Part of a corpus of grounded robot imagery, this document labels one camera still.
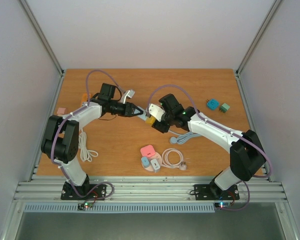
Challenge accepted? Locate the white power strip cable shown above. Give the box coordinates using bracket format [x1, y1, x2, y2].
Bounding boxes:
[76, 126, 99, 163]

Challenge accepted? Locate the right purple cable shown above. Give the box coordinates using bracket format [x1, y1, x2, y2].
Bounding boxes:
[146, 84, 274, 212]

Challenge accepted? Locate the mint green usb charger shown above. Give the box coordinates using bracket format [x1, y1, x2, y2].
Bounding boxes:
[219, 103, 230, 113]

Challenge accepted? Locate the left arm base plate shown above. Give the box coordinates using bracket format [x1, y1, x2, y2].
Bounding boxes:
[60, 182, 107, 201]

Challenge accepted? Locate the light blue cable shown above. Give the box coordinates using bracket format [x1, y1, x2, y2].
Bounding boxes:
[168, 129, 203, 145]

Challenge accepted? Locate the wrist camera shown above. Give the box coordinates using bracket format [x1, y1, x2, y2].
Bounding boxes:
[147, 103, 166, 122]
[119, 89, 135, 104]

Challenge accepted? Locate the pink white coiled cable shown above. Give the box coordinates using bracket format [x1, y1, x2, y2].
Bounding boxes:
[160, 147, 189, 172]

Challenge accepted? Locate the blue plug adapter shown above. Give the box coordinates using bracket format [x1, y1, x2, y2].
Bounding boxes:
[141, 156, 150, 168]

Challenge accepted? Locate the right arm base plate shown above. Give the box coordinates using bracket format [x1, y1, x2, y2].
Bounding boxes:
[193, 184, 240, 201]

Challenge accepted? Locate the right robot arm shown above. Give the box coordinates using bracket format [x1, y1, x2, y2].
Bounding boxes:
[147, 94, 266, 200]

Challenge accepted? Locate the round pink socket base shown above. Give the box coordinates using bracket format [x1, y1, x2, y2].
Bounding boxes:
[141, 152, 163, 173]

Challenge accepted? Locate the coral pink plug adapter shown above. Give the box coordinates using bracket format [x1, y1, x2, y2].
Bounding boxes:
[140, 144, 156, 158]

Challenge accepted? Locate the teal plug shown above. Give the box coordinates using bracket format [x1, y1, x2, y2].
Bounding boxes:
[206, 98, 220, 111]

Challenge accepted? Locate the grey slotted cable duct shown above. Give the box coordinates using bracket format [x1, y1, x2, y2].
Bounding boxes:
[24, 202, 215, 214]

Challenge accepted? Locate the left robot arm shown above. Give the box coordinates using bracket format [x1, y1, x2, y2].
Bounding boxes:
[41, 83, 143, 199]

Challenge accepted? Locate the white grey plug adapter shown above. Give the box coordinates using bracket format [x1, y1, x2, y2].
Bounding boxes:
[150, 158, 161, 173]

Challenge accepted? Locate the yellow cube socket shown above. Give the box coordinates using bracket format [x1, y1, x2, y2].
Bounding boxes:
[145, 115, 156, 126]

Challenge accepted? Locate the light blue power strip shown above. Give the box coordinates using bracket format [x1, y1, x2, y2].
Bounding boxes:
[138, 111, 147, 121]

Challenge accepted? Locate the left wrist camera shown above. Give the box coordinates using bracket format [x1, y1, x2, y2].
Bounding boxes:
[119, 89, 135, 104]

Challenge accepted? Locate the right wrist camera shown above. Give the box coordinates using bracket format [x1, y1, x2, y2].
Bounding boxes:
[147, 103, 166, 122]

